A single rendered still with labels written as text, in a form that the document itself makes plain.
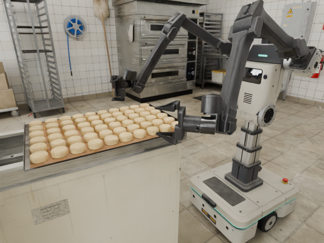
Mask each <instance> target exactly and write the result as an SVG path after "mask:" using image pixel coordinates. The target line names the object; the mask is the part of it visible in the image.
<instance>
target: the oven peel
mask: <svg viewBox="0 0 324 243"><path fill-rule="evenodd" d="M93 4H94V13H95V15H96V16H98V17H99V18H100V19H101V20H102V22H103V28H104V35H105V41H106V48H107V54H108V64H109V71H110V76H112V74H111V67H110V59H109V53H108V44H107V37H106V31H105V24H104V20H105V19H106V18H107V17H108V15H109V11H108V1H107V0H93ZM111 86H112V84H111ZM112 93H113V97H115V96H114V89H113V88H112Z"/></svg>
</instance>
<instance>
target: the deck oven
mask: <svg viewBox="0 0 324 243"><path fill-rule="evenodd" d="M204 5H209V0H112V6H114V13H115V27H116V40H117V54H118V67H119V76H123V75H124V71H125V68H132V69H135V70H136V72H137V74H138V73H139V72H140V70H141V69H142V67H143V65H144V64H145V62H146V60H147V58H148V57H149V55H150V53H151V52H152V50H153V48H154V46H155V45H156V43H157V41H158V39H159V37H160V32H161V31H162V29H163V27H164V25H165V24H166V22H167V21H168V20H169V19H170V18H172V17H173V16H174V15H175V14H176V13H177V12H179V13H182V14H185V15H186V17H187V18H188V19H190V20H191V21H193V22H194V23H196V24H197V25H199V12H200V7H201V6H204ZM133 20H134V22H133V42H130V40H129V36H128V32H129V28H130V26H129V25H132V21H133ZM197 40H198V37H196V36H195V35H193V34H192V33H190V32H188V31H187V30H185V29H184V28H182V27H180V29H179V31H178V33H177V35H176V37H175V38H174V40H173V41H171V42H170V43H169V44H168V46H167V47H166V49H165V51H164V52H163V54H162V56H161V57H160V59H159V61H158V63H157V64H156V66H155V68H154V69H153V71H152V73H151V74H150V76H149V78H148V81H147V83H146V84H145V88H144V90H143V91H142V92H141V93H136V92H134V91H132V90H131V88H129V89H127V90H125V91H126V97H129V98H131V99H133V100H135V101H137V102H139V103H146V102H151V101H156V100H161V99H166V98H171V97H176V96H182V95H189V94H192V89H195V81H196V67H197V47H198V41H197Z"/></svg>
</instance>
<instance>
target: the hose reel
mask: <svg viewBox="0 0 324 243"><path fill-rule="evenodd" d="M63 26H64V30H65V32H66V33H67V46H68V56H69V44H68V35H69V36H71V37H73V38H77V39H76V41H79V39H78V38H81V37H83V36H84V35H85V33H86V31H87V25H86V22H85V21H84V20H83V18H81V17H80V16H78V15H74V14H73V15H70V16H68V17H66V18H65V20H64V24H63ZM69 64H70V56H69ZM70 72H71V76H72V70H71V64H70Z"/></svg>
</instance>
